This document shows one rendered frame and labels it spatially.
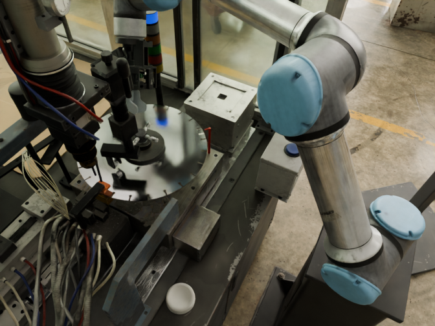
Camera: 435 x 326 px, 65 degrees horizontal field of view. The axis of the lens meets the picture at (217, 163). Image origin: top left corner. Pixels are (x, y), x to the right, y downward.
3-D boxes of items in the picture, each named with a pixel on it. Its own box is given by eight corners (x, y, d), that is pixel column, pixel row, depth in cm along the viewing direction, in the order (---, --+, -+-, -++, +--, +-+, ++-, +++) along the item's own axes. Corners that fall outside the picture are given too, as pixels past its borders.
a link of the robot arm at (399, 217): (411, 239, 86) (440, 211, 76) (386, 277, 80) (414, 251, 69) (368, 209, 91) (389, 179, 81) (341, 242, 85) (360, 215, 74)
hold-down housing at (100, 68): (127, 123, 77) (108, 41, 61) (142, 132, 75) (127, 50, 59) (108, 137, 74) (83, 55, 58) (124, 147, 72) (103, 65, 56)
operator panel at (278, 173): (285, 132, 122) (294, 99, 111) (315, 143, 119) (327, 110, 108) (254, 189, 106) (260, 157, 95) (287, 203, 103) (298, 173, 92)
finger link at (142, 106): (142, 127, 88) (142, 90, 85) (124, 123, 90) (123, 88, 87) (149, 125, 91) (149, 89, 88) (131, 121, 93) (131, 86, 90)
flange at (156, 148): (117, 162, 85) (115, 156, 83) (125, 130, 92) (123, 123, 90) (162, 163, 85) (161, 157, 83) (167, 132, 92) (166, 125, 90)
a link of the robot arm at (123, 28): (106, 17, 79) (129, 20, 86) (107, 38, 81) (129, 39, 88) (132, 18, 76) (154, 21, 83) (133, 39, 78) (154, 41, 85)
